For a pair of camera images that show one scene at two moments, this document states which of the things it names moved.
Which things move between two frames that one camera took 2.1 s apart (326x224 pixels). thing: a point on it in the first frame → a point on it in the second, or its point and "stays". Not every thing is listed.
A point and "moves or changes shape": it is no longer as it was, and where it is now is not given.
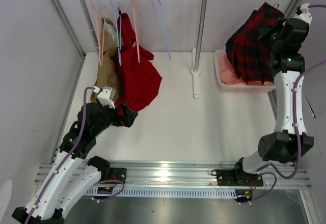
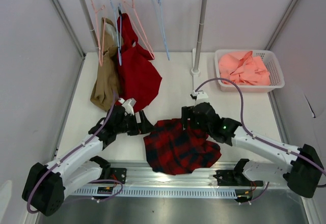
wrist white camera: x=106 y=95 → x=128 y=105
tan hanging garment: x=108 y=73 stays
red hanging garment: x=137 y=83 stays
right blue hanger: x=159 y=1 stays
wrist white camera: x=304 y=15 → x=201 y=96
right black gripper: x=264 y=34 → x=186 y=113
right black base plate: x=237 y=177 stays
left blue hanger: x=116 y=29 stays
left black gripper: x=127 y=119 → x=144 y=127
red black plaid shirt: x=250 y=55 → x=172 y=150
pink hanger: x=134 y=7 moves or changes shape
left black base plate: x=114 y=173 stays
